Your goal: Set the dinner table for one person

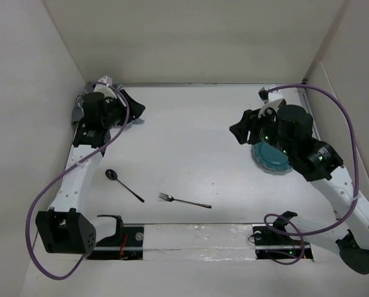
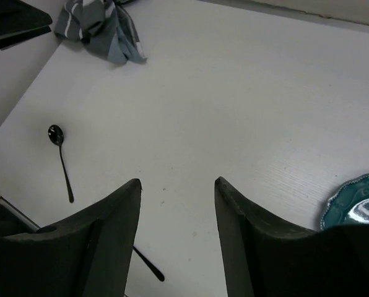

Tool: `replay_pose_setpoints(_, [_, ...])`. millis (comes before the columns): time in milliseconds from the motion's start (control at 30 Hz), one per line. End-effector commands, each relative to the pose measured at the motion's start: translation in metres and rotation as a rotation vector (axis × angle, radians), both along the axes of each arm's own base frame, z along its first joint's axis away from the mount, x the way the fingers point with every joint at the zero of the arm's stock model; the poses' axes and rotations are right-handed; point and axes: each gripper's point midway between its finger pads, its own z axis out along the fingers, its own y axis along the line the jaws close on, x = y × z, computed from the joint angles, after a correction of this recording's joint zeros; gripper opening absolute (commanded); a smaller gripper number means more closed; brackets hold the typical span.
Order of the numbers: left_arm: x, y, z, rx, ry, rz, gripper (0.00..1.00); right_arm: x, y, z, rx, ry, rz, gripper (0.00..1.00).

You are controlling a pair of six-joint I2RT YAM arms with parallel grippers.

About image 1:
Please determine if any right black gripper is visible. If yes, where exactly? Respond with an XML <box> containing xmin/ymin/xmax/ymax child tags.
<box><xmin>228</xmin><ymin>103</ymin><xmax>295</xmax><ymax>157</ymax></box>

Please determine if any dark metal spoon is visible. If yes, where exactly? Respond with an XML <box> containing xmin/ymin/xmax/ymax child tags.
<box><xmin>105</xmin><ymin>169</ymin><xmax>145</xmax><ymax>203</ymax></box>

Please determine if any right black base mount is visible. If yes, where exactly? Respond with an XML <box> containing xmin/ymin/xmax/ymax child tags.
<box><xmin>248</xmin><ymin>224</ymin><xmax>313</xmax><ymax>260</ymax></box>

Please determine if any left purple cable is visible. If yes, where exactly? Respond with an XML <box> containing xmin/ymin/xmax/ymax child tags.
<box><xmin>25</xmin><ymin>82</ymin><xmax>130</xmax><ymax>281</ymax></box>

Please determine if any grey striped cloth placemat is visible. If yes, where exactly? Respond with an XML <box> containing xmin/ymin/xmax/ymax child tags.
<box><xmin>71</xmin><ymin>82</ymin><xmax>138</xmax><ymax>124</ymax></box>

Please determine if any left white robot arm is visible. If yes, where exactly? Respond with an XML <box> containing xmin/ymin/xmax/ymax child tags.
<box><xmin>35</xmin><ymin>90</ymin><xmax>145</xmax><ymax>255</ymax></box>

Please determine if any teal ceramic plate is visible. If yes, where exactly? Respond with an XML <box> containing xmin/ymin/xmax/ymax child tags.
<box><xmin>252</xmin><ymin>142</ymin><xmax>292</xmax><ymax>173</ymax></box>

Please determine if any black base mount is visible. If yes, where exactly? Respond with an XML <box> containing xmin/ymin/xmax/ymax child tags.
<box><xmin>87</xmin><ymin>225</ymin><xmax>144</xmax><ymax>260</ymax></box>
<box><xmin>248</xmin><ymin>224</ymin><xmax>313</xmax><ymax>260</ymax></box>

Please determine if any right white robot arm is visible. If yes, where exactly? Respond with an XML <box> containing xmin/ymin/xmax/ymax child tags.
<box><xmin>229</xmin><ymin>105</ymin><xmax>369</xmax><ymax>275</ymax></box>

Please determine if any dark metal fork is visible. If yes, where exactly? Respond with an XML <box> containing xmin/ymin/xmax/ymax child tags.
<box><xmin>158</xmin><ymin>192</ymin><xmax>212</xmax><ymax>209</ymax></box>

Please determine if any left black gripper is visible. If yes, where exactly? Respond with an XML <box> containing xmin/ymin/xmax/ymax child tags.
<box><xmin>102</xmin><ymin>90</ymin><xmax>144</xmax><ymax>129</ymax></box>

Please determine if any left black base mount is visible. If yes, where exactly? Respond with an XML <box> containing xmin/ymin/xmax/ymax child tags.
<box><xmin>87</xmin><ymin>225</ymin><xmax>144</xmax><ymax>260</ymax></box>

